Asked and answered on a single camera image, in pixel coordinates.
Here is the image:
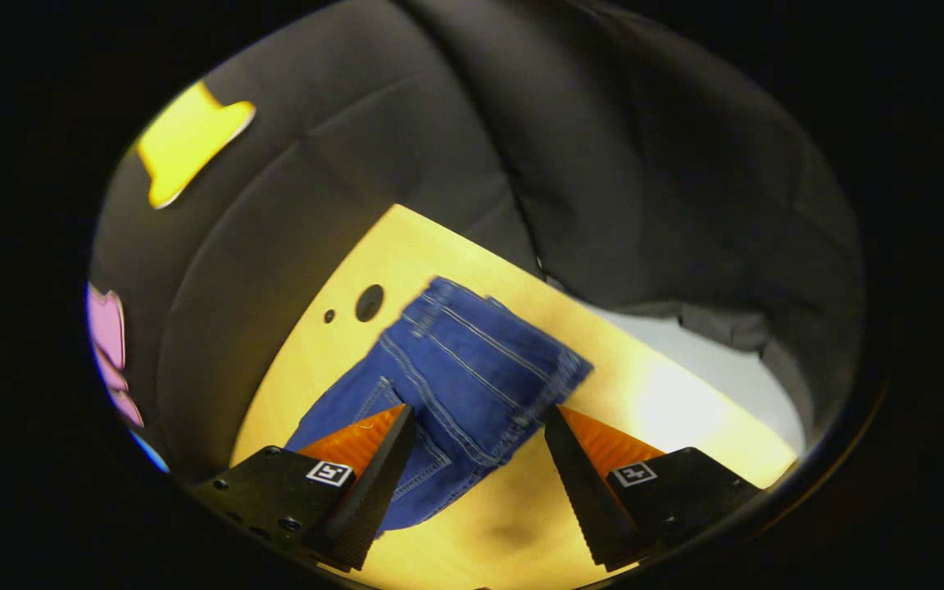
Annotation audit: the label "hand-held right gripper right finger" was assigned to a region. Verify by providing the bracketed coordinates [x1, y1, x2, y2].
[543, 404, 761, 573]

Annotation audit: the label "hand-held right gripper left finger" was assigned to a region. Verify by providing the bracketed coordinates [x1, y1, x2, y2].
[188, 403, 417, 573]

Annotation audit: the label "blue denim jeans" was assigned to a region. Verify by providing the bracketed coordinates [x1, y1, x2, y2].
[285, 276, 594, 533]

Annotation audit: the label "black backdrop cloth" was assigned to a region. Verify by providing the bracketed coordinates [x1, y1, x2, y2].
[87, 0, 866, 484]

